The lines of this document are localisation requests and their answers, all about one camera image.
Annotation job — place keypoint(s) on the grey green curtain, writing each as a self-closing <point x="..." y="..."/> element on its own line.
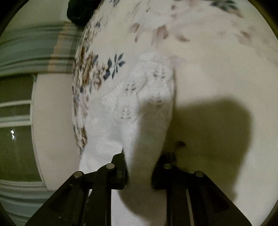
<point x="19" y="200"/>
<point x="32" y="47"/>

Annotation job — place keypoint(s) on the white framed window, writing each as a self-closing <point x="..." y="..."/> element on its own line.
<point x="17" y="134"/>

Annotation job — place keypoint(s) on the floral blanket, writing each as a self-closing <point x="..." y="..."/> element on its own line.
<point x="206" y="65"/>

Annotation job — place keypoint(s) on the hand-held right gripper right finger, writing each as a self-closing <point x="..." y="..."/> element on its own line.
<point x="161" y="178"/>

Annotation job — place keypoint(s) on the dark green duvet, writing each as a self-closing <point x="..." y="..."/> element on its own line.
<point x="80" y="12"/>

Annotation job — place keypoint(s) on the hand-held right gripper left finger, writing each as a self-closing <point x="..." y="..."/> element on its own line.
<point x="118" y="173"/>

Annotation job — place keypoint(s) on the white knit sweater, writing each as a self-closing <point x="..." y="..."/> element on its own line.
<point x="147" y="97"/>

